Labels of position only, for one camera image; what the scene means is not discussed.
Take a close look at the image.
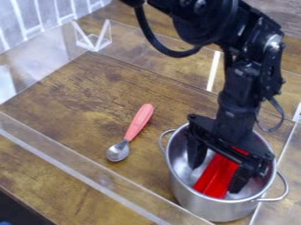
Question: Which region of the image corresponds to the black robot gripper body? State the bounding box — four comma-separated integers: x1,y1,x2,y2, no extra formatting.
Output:
187,106,274,167

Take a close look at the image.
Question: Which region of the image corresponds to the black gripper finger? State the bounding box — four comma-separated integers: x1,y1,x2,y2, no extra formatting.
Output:
228,163,268,193
187,133,207,170

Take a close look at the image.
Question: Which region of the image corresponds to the red plastic block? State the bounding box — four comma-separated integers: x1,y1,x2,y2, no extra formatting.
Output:
192,154,239,199

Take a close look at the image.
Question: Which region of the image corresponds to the silver metal pot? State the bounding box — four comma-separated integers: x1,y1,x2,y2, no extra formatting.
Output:
157,124,288,222

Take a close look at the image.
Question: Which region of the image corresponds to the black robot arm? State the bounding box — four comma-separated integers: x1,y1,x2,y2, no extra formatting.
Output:
121,0,284,198

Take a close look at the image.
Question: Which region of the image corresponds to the white tape strip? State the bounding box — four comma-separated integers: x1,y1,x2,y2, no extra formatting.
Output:
205,51,220,91

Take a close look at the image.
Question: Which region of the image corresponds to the clear acrylic front barrier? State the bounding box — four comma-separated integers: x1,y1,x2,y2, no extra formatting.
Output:
0,112,213,225

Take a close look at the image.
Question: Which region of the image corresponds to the spoon with pink handle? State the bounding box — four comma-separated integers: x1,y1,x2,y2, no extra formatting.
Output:
105,104,153,162

